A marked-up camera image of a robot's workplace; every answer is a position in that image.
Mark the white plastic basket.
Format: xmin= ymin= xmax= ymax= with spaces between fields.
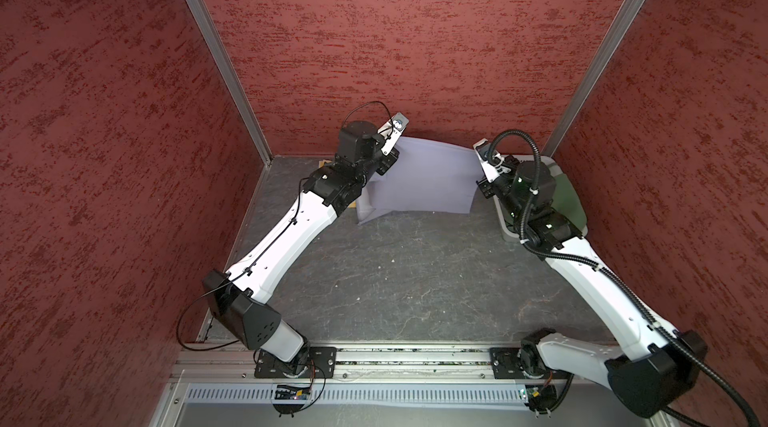
xmin=493 ymin=155 xmax=584 ymax=248

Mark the lavender skirt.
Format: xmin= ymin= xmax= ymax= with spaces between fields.
xmin=356 ymin=137 xmax=483 ymax=224

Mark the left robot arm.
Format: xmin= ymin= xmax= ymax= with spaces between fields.
xmin=203 ymin=113 xmax=409 ymax=377

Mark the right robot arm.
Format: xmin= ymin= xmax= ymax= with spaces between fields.
xmin=476 ymin=145 xmax=707 ymax=418

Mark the green skirt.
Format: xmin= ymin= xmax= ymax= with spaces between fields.
xmin=549 ymin=164 xmax=588 ymax=236

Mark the right small circuit board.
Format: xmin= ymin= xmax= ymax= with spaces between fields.
xmin=525 ymin=385 xmax=558 ymax=409

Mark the small circuit board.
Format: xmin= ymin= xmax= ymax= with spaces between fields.
xmin=274 ymin=384 xmax=313 ymax=402
xmin=525 ymin=385 xmax=558 ymax=409

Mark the left small circuit board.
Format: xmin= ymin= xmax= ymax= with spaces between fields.
xmin=274 ymin=384 xmax=313 ymax=402

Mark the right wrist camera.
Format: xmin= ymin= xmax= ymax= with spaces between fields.
xmin=473 ymin=138 xmax=512 ymax=183

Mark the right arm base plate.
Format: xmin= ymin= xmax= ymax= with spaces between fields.
xmin=489 ymin=347 xmax=568 ymax=381

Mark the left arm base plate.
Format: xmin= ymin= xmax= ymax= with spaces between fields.
xmin=253 ymin=346 xmax=337 ymax=379

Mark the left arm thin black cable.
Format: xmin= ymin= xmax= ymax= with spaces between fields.
xmin=175 ymin=100 xmax=397 ymax=353

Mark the right corner aluminium post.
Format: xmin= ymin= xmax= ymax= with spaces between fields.
xmin=543 ymin=0 xmax=646 ymax=157

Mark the corner aluminium post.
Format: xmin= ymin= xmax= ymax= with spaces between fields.
xmin=185 ymin=0 xmax=274 ymax=167
xmin=543 ymin=0 xmax=646 ymax=157

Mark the left corner aluminium post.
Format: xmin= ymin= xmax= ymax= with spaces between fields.
xmin=185 ymin=0 xmax=274 ymax=167

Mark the aluminium front rail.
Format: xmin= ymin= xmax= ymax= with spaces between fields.
xmin=170 ymin=334 xmax=623 ymax=385

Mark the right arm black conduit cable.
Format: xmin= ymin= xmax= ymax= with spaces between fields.
xmin=484 ymin=129 xmax=763 ymax=427

